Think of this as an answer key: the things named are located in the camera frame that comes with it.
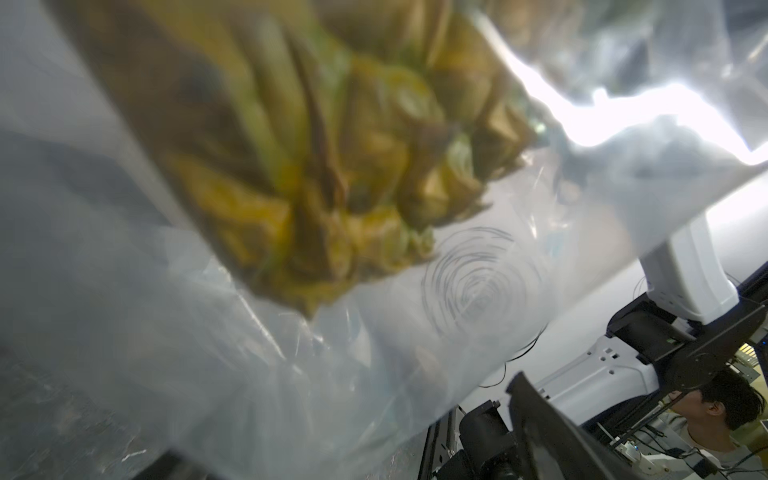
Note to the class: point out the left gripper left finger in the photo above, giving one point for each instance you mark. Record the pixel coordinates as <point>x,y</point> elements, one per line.
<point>172,466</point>

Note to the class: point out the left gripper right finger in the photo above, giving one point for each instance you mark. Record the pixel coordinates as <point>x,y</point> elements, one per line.
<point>550,446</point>

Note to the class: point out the zip-top bag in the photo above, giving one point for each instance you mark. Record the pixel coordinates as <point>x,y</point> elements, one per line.
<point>647,113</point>

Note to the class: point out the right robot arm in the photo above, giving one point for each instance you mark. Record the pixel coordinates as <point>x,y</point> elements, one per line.
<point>592,418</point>

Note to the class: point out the person behind the cell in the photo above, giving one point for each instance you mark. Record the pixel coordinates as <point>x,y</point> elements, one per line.
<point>704,420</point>

